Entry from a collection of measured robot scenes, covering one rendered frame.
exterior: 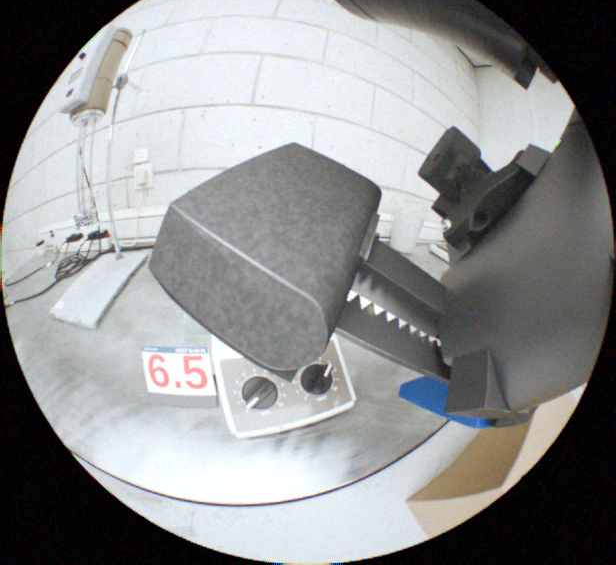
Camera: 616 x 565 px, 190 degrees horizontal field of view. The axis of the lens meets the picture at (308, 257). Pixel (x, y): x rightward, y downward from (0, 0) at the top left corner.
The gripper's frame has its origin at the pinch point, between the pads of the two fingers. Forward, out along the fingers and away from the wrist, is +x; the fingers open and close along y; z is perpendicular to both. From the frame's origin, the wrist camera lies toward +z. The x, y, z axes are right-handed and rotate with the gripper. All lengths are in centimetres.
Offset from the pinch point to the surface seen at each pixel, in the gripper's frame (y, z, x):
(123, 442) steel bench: 13.1, -21.1, 11.6
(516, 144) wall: -68, 130, -52
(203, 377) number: 10.2, -6.9, 14.4
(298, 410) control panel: 0.5, -4.3, 9.8
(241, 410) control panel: 5.0, -6.8, 9.8
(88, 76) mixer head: 57, 2, -14
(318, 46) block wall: 45, 72, -26
